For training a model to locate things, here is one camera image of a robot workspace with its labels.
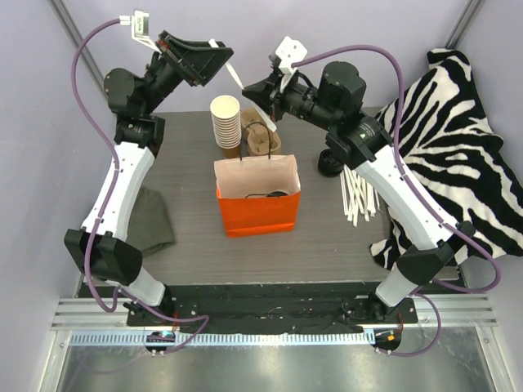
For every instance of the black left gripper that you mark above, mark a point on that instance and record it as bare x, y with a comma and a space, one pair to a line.
180, 62

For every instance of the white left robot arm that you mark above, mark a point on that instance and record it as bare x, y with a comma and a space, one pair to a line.
99, 246

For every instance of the stack of paper cups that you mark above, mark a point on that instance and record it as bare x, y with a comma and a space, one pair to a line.
225, 114

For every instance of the stack of black lids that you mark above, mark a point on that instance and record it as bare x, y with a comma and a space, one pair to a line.
328, 165

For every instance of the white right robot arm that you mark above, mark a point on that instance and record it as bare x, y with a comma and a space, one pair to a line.
361, 142

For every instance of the cardboard cup carrier stack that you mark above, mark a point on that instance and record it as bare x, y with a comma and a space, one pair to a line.
259, 138

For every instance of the olive green cloth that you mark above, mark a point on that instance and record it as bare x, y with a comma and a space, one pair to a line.
150, 228

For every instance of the white straw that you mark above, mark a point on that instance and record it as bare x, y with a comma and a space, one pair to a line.
231, 70

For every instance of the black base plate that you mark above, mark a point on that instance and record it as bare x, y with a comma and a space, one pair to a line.
293, 308

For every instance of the orange paper bag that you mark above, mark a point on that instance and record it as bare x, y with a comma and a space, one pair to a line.
241, 188

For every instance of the zebra print blanket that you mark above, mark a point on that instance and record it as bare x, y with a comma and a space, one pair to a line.
448, 144

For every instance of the black plastic cup lid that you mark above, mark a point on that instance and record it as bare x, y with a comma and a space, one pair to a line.
276, 194

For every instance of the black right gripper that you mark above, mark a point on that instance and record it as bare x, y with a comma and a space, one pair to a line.
276, 98

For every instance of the white slotted cable duct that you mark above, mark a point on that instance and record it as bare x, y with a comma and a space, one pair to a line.
164, 338

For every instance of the pile of wrapped straws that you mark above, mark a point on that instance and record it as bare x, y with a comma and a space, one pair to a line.
360, 199

